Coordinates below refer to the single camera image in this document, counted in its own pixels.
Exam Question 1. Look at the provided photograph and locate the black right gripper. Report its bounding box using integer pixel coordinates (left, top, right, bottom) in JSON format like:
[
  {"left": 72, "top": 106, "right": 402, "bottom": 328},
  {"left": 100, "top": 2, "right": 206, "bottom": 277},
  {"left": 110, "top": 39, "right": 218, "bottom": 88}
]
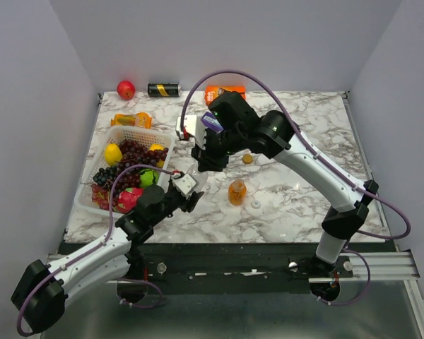
[{"left": 189, "top": 128, "right": 245, "bottom": 174}]

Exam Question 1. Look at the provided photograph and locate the large clear plastic bottle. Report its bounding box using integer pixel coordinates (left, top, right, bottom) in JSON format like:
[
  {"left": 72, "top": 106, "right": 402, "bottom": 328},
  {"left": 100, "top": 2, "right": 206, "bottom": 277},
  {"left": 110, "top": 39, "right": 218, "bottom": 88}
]
[{"left": 187, "top": 163, "right": 208, "bottom": 192}]

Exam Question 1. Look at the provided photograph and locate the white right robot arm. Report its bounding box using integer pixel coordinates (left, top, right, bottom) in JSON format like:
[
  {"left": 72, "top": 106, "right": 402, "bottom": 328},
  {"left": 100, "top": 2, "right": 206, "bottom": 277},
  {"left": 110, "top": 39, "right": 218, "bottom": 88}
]
[{"left": 178, "top": 91, "right": 379, "bottom": 277}]

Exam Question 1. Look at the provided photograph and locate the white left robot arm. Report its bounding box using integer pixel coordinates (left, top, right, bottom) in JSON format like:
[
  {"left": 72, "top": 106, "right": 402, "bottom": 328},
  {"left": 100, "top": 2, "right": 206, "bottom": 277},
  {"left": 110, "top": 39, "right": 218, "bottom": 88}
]
[{"left": 11, "top": 184, "right": 203, "bottom": 337}]

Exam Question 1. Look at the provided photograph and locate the orange bottle cap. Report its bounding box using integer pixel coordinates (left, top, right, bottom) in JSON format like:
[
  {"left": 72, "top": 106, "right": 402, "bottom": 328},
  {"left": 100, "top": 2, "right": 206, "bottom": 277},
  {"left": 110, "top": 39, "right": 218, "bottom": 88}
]
[{"left": 242, "top": 154, "right": 253, "bottom": 164}]

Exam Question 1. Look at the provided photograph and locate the orange juice bottle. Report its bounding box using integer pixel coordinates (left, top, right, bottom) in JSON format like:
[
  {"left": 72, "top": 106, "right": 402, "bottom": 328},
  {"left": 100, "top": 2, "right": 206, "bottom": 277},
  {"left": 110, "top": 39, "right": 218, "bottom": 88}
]
[{"left": 228, "top": 179, "right": 247, "bottom": 206}]

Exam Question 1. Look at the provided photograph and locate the white bottle cap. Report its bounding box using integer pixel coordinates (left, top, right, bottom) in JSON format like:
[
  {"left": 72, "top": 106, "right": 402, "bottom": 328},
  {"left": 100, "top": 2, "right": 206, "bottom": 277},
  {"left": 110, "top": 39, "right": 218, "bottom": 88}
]
[{"left": 251, "top": 201, "right": 261, "bottom": 209}]

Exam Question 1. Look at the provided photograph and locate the purple toothpaste box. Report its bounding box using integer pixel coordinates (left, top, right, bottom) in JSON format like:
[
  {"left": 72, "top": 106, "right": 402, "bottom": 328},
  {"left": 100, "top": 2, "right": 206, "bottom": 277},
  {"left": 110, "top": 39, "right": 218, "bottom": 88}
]
[{"left": 201, "top": 112, "right": 223, "bottom": 133}]

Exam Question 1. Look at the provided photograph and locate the yellow lemon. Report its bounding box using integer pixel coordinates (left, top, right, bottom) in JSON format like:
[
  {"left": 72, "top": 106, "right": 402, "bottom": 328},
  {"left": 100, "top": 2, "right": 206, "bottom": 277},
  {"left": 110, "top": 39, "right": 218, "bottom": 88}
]
[
  {"left": 148, "top": 144, "right": 166, "bottom": 168},
  {"left": 104, "top": 143, "right": 123, "bottom": 166}
]

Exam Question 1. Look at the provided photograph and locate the orange razor box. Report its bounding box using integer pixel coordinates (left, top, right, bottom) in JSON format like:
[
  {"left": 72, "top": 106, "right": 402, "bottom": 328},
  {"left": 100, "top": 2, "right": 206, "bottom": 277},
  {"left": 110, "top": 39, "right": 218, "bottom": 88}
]
[{"left": 204, "top": 85, "right": 246, "bottom": 106}]

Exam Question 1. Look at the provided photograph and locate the pink dragon fruit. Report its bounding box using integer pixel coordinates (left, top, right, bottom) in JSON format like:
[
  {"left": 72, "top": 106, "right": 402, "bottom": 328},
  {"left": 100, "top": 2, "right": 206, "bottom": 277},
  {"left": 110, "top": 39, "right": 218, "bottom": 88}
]
[{"left": 116, "top": 187, "right": 144, "bottom": 214}]

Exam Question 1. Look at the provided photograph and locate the dark red grapes bunch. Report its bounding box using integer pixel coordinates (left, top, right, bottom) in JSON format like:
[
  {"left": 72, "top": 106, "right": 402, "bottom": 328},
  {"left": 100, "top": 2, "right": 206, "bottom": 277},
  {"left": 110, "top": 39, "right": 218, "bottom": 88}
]
[{"left": 113, "top": 139, "right": 168, "bottom": 191}]

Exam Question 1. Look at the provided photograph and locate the orange snack bag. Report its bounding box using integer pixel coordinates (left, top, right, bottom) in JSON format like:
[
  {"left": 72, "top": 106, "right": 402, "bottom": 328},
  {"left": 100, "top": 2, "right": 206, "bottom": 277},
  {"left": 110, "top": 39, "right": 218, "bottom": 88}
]
[{"left": 110, "top": 112, "right": 152, "bottom": 129}]

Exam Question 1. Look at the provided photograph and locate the black gold can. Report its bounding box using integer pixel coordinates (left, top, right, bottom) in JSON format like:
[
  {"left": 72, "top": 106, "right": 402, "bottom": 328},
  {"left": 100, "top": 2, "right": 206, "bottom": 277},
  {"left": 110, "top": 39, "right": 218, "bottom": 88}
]
[{"left": 147, "top": 83, "right": 182, "bottom": 97}]

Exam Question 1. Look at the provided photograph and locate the light red grapes bunch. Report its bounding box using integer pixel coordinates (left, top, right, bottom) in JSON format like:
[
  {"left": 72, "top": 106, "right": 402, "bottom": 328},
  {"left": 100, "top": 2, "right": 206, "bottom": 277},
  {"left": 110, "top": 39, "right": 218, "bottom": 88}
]
[{"left": 90, "top": 183, "right": 119, "bottom": 212}]

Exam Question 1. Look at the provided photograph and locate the dark blue grapes bunch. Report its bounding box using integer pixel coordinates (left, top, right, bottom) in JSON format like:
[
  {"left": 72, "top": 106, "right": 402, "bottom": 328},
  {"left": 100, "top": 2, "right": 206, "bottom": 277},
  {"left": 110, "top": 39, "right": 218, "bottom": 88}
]
[{"left": 93, "top": 166, "right": 117, "bottom": 189}]

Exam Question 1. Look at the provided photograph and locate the red apple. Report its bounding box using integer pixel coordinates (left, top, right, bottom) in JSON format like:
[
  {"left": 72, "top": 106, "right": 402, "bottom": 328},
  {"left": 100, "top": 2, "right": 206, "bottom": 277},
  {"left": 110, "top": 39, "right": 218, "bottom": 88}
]
[{"left": 117, "top": 81, "right": 136, "bottom": 100}]

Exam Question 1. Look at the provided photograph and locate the white plastic basket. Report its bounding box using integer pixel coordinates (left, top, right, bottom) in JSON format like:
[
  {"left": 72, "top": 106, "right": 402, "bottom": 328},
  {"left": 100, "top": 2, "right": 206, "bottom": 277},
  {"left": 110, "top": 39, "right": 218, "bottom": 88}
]
[{"left": 74, "top": 125, "right": 175, "bottom": 217}]

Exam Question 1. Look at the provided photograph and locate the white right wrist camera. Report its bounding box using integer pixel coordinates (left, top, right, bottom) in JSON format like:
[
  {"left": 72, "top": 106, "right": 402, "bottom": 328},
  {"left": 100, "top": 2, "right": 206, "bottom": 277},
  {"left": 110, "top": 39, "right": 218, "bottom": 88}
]
[{"left": 175, "top": 115, "right": 206, "bottom": 150}]

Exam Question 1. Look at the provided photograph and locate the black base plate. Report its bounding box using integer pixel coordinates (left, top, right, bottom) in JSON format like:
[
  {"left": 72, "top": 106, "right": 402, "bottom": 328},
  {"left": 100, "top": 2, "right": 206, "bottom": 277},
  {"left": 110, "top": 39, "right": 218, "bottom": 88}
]
[{"left": 69, "top": 243, "right": 395, "bottom": 299}]

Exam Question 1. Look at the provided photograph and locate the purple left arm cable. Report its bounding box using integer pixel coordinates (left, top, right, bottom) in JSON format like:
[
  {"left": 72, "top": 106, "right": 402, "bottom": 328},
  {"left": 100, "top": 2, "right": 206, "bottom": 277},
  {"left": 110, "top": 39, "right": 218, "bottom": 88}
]
[{"left": 16, "top": 164, "right": 177, "bottom": 337}]

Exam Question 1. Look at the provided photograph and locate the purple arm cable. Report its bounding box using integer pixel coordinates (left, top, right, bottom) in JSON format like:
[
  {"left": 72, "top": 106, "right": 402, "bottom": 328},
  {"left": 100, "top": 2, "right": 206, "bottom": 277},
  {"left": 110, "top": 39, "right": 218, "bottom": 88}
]
[
  {"left": 180, "top": 69, "right": 411, "bottom": 307},
  {"left": 16, "top": 164, "right": 177, "bottom": 337}
]

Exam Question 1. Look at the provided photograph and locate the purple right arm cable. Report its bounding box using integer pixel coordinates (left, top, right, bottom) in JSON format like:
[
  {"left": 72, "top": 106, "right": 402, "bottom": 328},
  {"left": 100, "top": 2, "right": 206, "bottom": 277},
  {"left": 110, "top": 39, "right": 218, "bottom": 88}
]
[{"left": 180, "top": 69, "right": 411, "bottom": 307}]

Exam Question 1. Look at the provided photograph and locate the aluminium mounting rail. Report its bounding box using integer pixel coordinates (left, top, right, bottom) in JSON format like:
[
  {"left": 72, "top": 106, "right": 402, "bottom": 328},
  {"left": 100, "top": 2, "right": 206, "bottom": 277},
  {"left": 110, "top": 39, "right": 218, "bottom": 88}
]
[{"left": 48, "top": 251, "right": 419, "bottom": 287}]

